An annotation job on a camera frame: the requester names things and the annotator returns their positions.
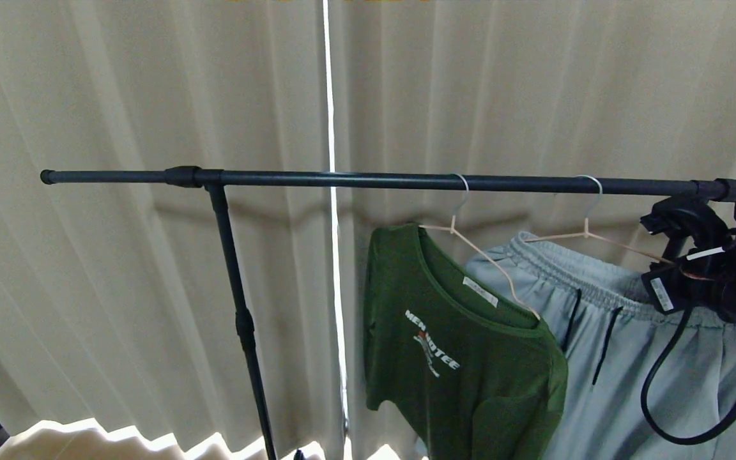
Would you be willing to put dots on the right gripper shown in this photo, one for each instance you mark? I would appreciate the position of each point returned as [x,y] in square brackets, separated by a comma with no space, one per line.
[681,289]

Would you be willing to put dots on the pale blue denim garment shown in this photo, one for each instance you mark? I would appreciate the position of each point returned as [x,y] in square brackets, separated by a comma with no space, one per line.
[630,383]

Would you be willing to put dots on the pink clothes hanger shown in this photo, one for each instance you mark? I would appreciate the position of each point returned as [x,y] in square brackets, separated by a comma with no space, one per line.
[466,186]
[598,188]

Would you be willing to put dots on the green long-sleeved shirt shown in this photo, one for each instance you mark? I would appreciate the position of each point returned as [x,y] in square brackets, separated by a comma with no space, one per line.
[470,383]

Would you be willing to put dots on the black clothes rack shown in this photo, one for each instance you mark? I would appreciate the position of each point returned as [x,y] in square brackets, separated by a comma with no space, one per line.
[342,179]

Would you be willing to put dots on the beige curtain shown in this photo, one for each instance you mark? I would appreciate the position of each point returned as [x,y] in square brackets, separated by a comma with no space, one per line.
[119,96]

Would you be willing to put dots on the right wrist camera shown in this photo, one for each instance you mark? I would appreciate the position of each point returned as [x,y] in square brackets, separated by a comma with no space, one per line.
[684,220]

